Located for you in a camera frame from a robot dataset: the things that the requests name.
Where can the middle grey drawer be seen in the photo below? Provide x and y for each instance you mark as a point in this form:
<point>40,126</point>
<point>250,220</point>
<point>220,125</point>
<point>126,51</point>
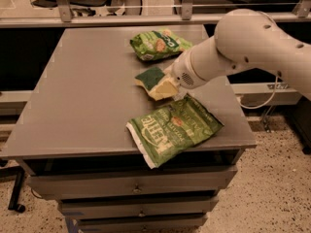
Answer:
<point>140,207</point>

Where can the metal railing frame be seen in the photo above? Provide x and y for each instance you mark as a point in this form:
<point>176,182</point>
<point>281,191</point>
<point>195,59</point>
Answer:
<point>60,13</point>

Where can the grey drawer cabinet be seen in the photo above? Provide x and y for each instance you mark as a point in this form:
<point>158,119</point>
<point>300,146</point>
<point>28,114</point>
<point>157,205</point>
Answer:
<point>73,139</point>

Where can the grey drawer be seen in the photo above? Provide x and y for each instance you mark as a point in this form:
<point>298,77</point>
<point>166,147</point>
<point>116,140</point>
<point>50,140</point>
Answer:
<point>122,224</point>
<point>64,187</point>
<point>140,207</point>

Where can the green and yellow sponge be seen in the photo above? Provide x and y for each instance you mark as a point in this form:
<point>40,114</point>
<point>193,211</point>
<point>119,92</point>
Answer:
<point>150,79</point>

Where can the green jalapeno kettle chip bag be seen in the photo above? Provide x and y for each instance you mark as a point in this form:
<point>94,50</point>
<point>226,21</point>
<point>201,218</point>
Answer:
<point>167,131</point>

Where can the green chip bag far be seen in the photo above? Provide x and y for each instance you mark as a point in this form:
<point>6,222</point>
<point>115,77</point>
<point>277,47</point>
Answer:
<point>158,44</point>

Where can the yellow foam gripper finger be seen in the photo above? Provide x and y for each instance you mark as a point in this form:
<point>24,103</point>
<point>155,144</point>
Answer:
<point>165,89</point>
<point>168,71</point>

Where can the top grey drawer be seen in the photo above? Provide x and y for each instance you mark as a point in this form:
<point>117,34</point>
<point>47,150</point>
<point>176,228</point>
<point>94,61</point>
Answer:
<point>64,187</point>

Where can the black chair leg caster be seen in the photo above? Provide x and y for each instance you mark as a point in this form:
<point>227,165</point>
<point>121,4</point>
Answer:
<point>18,173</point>

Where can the bottom grey drawer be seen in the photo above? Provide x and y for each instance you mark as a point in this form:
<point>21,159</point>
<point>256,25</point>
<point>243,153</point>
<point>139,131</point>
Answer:
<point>122,224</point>

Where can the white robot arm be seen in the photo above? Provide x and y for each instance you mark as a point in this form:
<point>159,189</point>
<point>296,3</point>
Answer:
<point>243,40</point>

